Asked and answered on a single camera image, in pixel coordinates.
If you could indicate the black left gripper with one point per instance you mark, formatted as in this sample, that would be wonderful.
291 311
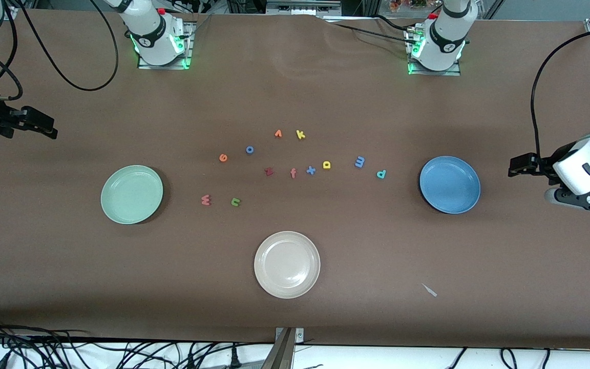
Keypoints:
552 158

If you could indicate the blue foam letter m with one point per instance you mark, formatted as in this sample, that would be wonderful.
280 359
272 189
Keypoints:
360 162

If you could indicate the red foam letter w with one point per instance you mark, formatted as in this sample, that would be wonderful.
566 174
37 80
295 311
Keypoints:
205 200

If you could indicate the blue plate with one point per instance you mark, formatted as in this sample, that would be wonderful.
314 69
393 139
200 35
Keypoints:
449 184

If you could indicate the light green plate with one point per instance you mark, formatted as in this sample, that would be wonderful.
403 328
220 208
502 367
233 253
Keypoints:
131 195

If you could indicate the small white paper scrap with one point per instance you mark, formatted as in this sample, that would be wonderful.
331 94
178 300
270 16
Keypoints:
429 290

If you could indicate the colorful object pile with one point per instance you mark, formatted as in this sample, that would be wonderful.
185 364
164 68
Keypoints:
407 4

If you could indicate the blue foam letter x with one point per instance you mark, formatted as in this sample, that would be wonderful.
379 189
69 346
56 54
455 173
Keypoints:
311 170

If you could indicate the dark red foam letter z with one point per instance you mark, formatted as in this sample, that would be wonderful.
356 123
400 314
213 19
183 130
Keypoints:
269 171

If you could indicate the beige plate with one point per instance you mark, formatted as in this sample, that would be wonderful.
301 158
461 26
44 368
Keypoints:
287 264

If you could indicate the grey device box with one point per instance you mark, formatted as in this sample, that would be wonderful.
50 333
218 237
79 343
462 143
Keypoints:
302 6

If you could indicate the black power plug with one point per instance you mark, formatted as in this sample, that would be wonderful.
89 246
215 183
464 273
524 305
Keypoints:
234 359

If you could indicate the aluminium profile bar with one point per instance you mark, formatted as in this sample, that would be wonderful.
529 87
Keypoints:
280 353

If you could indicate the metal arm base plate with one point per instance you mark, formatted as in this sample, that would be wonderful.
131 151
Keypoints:
188 51
433 73

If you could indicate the metal table clamp bracket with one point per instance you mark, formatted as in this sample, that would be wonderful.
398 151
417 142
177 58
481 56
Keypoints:
299 335

